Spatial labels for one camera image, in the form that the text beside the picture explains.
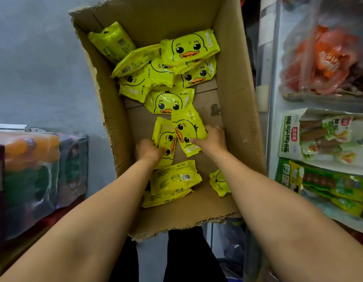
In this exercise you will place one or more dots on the pile of yellow duck packets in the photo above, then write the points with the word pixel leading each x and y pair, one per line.
pixel 187 48

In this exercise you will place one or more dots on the silver metal shelf rail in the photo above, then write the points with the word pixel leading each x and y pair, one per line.
pixel 14 127

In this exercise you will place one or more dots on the white green sausage display box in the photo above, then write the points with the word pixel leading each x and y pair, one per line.
pixel 290 135

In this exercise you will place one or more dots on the shrink-wrapped dark bottle pack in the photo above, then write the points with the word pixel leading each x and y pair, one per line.
pixel 72 167

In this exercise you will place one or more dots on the person's left forearm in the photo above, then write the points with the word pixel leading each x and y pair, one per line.
pixel 96 220

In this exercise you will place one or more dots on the shrink-wrapped orange soda bottle pack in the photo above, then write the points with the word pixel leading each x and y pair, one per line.
pixel 28 179

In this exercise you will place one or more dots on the person's right forearm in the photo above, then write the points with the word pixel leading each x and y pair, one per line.
pixel 275 220

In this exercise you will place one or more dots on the yellow duck wipes packet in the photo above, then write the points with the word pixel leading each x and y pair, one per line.
pixel 187 126
pixel 165 133

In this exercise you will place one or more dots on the clear bag of orange snacks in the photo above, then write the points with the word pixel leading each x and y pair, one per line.
pixel 325 58

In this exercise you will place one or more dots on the white metal shelf rack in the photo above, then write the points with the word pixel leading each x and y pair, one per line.
pixel 272 129

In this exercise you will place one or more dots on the green yellow sausage display box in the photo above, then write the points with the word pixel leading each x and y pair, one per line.
pixel 331 182

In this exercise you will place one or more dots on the person's black trousers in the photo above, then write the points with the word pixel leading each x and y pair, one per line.
pixel 184 255

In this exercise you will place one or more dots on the person's right thumb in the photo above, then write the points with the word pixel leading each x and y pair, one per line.
pixel 196 141

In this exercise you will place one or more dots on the brown cardboard box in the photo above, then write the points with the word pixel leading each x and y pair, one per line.
pixel 237 93

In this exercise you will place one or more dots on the person's right hand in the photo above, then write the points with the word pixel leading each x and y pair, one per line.
pixel 215 142

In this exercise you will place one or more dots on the person's left hand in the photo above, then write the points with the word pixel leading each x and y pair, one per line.
pixel 147 151

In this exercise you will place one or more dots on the person's left fingers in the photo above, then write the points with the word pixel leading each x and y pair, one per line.
pixel 159 152

